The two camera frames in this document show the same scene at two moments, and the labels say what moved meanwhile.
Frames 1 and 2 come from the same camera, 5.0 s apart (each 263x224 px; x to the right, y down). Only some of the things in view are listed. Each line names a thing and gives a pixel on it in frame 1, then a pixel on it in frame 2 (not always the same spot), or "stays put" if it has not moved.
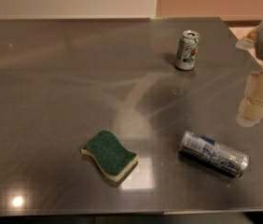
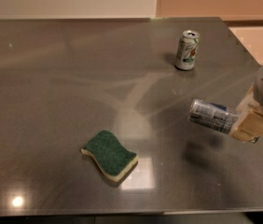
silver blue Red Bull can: [217, 155] → [213, 116]
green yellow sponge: [111, 160] stays put
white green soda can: [186, 49] stays put
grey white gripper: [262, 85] → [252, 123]
